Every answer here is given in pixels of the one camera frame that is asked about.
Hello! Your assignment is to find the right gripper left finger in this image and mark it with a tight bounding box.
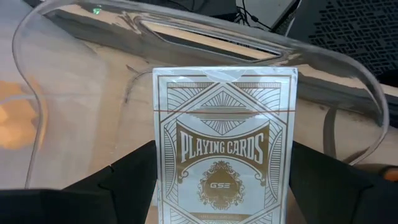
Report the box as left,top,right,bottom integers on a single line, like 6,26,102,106
63,139,158,224

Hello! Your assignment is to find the yellow one-stud toy block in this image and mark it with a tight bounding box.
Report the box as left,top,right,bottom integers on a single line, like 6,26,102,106
0,80,43,151

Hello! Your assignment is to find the white card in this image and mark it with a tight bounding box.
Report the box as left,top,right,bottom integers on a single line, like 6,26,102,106
152,66,299,224

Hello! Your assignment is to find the low clear plastic bin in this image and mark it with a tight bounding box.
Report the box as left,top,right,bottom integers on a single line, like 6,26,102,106
12,0,390,190

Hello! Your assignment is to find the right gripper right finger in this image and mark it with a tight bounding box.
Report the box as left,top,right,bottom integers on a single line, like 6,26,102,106
289,141,374,224

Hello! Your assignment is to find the black cable with coil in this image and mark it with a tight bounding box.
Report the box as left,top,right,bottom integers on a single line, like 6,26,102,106
236,0,273,32

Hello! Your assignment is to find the black perforated case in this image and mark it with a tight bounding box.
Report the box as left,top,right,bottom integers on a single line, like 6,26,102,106
285,0,398,78

